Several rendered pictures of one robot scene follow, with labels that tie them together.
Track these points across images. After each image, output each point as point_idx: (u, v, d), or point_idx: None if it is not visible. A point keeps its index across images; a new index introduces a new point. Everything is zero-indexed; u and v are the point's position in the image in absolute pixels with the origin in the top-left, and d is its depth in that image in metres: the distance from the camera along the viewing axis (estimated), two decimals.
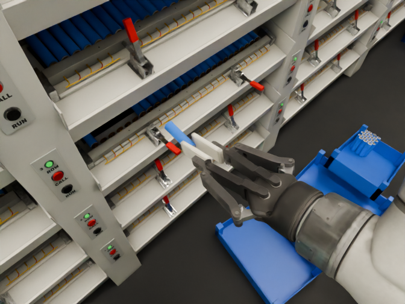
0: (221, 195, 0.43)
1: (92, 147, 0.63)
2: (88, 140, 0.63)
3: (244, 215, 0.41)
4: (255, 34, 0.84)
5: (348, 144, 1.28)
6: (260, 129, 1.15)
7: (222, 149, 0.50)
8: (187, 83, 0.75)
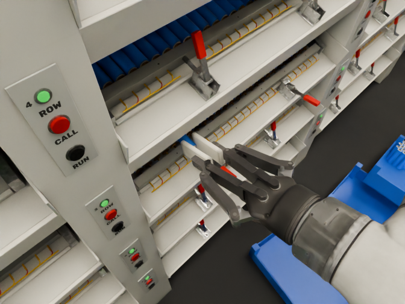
0: (220, 196, 0.43)
1: (137, 172, 0.56)
2: None
3: (243, 216, 0.41)
4: None
5: (384, 155, 1.21)
6: (295, 141, 1.07)
7: (222, 150, 0.50)
8: (235, 98, 0.67)
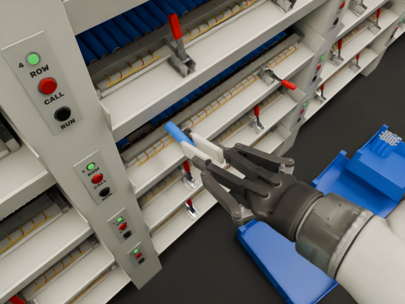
0: (221, 195, 0.43)
1: (124, 148, 0.61)
2: (120, 140, 0.61)
3: (244, 215, 0.41)
4: (284, 32, 0.82)
5: (368, 145, 1.26)
6: (281, 129, 1.12)
7: (222, 149, 0.50)
8: (217, 82, 0.72)
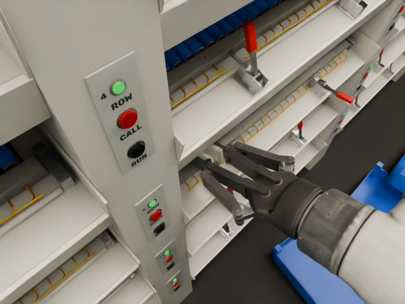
0: (222, 194, 0.43)
1: None
2: None
3: (246, 213, 0.41)
4: None
5: None
6: (316, 140, 1.05)
7: (222, 149, 0.50)
8: None
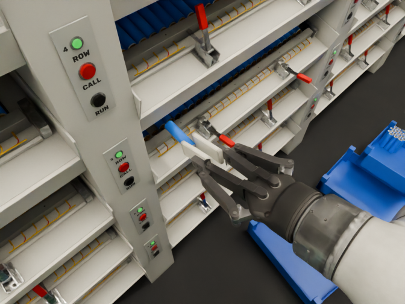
0: (219, 195, 0.43)
1: (144, 140, 0.62)
2: None
3: (243, 215, 0.41)
4: (298, 27, 0.83)
5: (376, 140, 1.27)
6: (291, 125, 1.13)
7: (222, 149, 0.50)
8: (234, 75, 0.73)
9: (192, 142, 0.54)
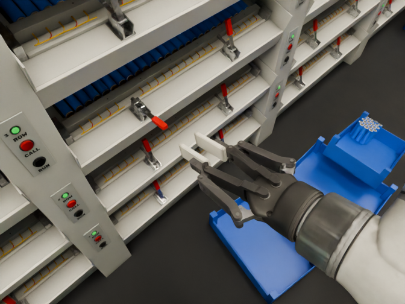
0: (269, 163, 0.49)
1: (67, 116, 0.59)
2: (63, 108, 0.59)
3: (290, 174, 0.46)
4: (246, 5, 0.79)
5: (349, 131, 1.23)
6: (257, 114, 1.10)
7: (205, 172, 0.49)
8: (172, 52, 0.70)
9: (79, 102, 0.60)
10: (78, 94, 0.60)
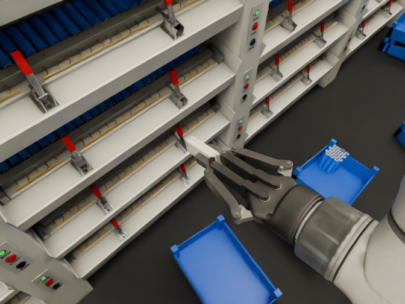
0: (264, 166, 0.49)
1: (4, 173, 0.60)
2: (0, 165, 0.60)
3: (288, 175, 0.46)
4: (197, 49, 0.80)
5: (316, 159, 1.24)
6: (222, 145, 1.11)
7: (210, 167, 0.50)
8: (118, 101, 0.71)
9: (17, 158, 0.61)
10: None
